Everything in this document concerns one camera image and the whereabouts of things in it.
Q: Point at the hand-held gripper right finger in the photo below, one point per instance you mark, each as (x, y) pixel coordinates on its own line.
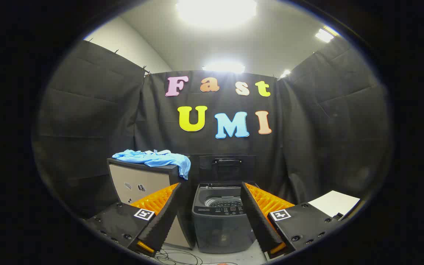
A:
(258, 221)

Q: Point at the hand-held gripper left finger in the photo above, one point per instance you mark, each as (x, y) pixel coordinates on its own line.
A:
(163, 221)

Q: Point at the dark grey washing machine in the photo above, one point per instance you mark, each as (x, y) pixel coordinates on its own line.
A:
(219, 228)

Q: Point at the black washing machine lid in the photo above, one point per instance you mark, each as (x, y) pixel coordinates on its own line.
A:
(226, 171)

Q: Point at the light blue polo shirt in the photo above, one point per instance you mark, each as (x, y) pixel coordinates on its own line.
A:
(156, 158)

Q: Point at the grey cabinet with dark top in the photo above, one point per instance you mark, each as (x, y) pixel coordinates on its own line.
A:
(142, 180)

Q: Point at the white flat board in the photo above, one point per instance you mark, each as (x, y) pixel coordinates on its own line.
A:
(335, 202)

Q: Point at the black backdrop cloth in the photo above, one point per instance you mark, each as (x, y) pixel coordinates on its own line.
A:
(307, 129)

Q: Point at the small ceiling light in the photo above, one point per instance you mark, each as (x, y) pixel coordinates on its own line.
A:
(285, 73)

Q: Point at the round ceiling light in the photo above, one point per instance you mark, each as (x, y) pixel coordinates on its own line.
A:
(223, 67)

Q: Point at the rectangular ceiling light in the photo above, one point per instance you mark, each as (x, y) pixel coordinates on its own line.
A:
(324, 35)

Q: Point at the large ceiling light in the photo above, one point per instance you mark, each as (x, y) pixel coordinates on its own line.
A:
(215, 11)

